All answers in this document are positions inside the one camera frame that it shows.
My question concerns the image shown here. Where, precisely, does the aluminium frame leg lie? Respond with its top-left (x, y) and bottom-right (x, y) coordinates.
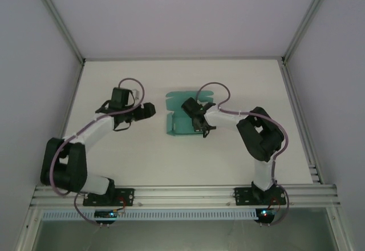
top-left (325, 207), bottom-right (353, 251)
top-left (15, 207), bottom-right (43, 251)

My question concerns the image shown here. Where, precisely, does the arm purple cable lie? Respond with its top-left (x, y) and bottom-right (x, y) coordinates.
top-left (48, 77), bottom-right (145, 226)
top-left (196, 82), bottom-right (291, 226)

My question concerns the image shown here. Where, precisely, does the teal paper box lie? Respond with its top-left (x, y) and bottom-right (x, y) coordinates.
top-left (164, 90), bottom-right (215, 137)

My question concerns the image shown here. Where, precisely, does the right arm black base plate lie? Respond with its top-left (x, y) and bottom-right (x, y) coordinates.
top-left (233, 187), bottom-right (287, 207)

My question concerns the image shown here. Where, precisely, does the aluminium side rail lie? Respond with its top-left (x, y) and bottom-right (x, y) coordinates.
top-left (281, 61), bottom-right (326, 185)
top-left (45, 62), bottom-right (86, 187)

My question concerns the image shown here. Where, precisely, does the slotted cable duct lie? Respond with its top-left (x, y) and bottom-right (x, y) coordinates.
top-left (42, 208), bottom-right (257, 221)

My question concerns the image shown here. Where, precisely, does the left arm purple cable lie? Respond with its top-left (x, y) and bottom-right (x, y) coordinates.
top-left (48, 77), bottom-right (145, 226)

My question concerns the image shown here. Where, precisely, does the grey metal panel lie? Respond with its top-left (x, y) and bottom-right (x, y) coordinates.
top-left (36, 219), bottom-right (334, 251)

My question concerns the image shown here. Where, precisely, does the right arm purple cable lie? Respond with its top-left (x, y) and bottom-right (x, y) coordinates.
top-left (196, 82), bottom-right (291, 226)

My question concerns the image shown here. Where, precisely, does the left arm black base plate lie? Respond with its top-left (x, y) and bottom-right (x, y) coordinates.
top-left (82, 187), bottom-right (135, 207)

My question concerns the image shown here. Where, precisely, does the aluminium frame post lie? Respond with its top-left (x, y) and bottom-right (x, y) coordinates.
top-left (281, 0), bottom-right (336, 65)
top-left (30, 0), bottom-right (86, 65)

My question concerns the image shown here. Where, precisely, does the aluminium mounting rail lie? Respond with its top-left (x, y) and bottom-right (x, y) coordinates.
top-left (30, 184), bottom-right (342, 208)

